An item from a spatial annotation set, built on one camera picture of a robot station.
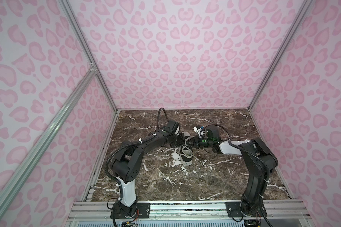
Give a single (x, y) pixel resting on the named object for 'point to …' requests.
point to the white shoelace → (187, 145)
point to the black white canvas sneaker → (186, 151)
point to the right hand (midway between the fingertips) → (187, 142)
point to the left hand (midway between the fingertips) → (188, 140)
